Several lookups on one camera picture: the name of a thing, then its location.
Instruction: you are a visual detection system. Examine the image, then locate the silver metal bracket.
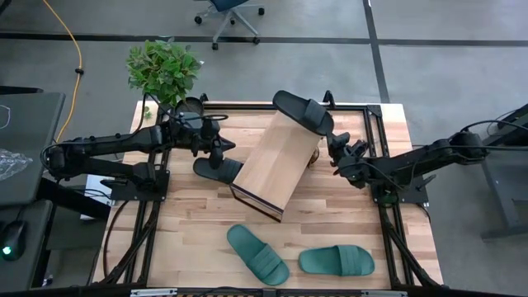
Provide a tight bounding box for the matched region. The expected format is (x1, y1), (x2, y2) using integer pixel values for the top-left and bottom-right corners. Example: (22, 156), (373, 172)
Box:
(361, 290), (409, 297)
(130, 288), (179, 297)

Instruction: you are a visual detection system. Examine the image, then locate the tall leafy potted plant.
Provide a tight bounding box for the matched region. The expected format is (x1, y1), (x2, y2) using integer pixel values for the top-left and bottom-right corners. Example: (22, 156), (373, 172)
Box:
(125, 38), (206, 120)

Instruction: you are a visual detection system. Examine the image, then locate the clear plastic bag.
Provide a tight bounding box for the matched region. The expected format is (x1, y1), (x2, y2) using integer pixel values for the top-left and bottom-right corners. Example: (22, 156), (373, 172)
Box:
(0, 148), (34, 182)

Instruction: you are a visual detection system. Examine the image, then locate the black computer mouse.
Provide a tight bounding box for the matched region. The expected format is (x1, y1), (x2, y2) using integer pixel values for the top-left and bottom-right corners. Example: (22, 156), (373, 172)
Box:
(0, 219), (28, 262)

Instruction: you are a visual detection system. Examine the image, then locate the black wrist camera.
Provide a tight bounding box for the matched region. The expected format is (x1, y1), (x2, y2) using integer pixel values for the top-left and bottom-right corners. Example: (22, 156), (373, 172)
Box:
(208, 146), (224, 171)
(348, 139), (370, 157)

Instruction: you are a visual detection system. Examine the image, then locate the white flat box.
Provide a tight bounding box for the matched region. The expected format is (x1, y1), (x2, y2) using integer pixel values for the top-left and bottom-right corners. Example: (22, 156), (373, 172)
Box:
(80, 172), (117, 220)

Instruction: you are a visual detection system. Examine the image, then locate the black aluminium rig frame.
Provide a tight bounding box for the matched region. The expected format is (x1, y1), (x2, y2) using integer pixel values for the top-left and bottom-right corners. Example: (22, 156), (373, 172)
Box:
(88, 101), (445, 297)

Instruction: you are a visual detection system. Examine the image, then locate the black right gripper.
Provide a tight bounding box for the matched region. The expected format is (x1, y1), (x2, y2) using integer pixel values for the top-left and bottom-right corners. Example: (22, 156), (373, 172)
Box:
(328, 131), (373, 190)

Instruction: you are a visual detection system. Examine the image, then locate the grey metal table frame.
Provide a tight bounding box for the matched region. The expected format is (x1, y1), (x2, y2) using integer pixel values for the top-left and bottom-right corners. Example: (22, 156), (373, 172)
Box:
(480, 102), (528, 243)

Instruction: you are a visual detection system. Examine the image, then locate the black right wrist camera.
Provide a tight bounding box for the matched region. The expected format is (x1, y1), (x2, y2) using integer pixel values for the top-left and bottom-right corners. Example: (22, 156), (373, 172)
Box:
(348, 139), (370, 157)

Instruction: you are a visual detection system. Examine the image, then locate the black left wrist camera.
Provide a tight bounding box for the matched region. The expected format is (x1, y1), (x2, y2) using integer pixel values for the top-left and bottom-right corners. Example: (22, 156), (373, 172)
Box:
(208, 146), (224, 171)

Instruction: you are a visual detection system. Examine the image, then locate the blue office chair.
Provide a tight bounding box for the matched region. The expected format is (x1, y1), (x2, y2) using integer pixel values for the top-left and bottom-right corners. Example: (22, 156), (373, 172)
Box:
(193, 0), (266, 51)

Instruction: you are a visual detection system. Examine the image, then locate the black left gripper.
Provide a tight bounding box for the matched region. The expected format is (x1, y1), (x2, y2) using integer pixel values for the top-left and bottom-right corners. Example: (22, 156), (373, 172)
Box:
(177, 113), (237, 157)

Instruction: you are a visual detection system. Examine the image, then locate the black rubber slide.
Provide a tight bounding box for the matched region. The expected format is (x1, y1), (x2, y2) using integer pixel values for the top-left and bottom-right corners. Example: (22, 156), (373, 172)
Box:
(271, 89), (336, 137)
(192, 156), (245, 186)

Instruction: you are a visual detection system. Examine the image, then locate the yellow cable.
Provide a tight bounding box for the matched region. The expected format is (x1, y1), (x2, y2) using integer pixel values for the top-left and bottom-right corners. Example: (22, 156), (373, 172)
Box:
(42, 0), (83, 144)

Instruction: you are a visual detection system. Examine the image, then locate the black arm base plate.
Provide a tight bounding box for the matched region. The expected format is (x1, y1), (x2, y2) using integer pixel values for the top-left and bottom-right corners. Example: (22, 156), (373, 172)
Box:
(110, 168), (171, 203)
(370, 171), (430, 205)

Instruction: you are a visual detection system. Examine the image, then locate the green rubber slide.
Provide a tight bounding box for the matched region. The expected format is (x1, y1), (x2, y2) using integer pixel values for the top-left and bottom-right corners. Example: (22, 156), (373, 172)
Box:
(225, 224), (291, 287)
(298, 243), (376, 277)

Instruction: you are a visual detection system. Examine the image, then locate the wooden shelf with black frame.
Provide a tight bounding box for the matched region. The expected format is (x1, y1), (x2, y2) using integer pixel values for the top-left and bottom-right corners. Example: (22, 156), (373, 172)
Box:
(229, 107), (327, 224)

